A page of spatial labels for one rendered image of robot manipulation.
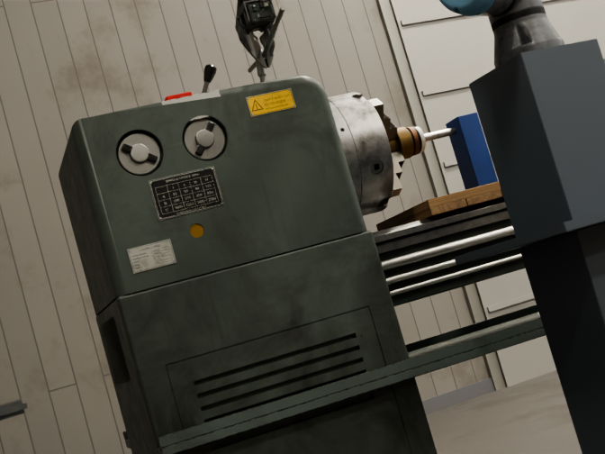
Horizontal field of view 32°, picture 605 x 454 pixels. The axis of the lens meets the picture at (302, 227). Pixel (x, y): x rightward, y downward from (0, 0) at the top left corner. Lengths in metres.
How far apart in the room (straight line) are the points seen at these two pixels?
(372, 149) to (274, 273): 0.44
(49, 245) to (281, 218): 3.26
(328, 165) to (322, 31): 3.94
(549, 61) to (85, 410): 3.75
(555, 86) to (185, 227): 0.83
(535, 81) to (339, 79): 4.13
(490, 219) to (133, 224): 0.90
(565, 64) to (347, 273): 0.66
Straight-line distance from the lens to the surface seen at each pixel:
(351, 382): 2.31
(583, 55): 2.25
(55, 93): 5.71
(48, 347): 5.44
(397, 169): 2.69
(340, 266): 2.36
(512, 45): 2.24
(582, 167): 2.17
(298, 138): 2.39
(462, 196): 2.59
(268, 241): 2.32
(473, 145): 2.80
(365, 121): 2.57
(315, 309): 2.33
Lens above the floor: 0.71
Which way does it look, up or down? 5 degrees up
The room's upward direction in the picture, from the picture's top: 16 degrees counter-clockwise
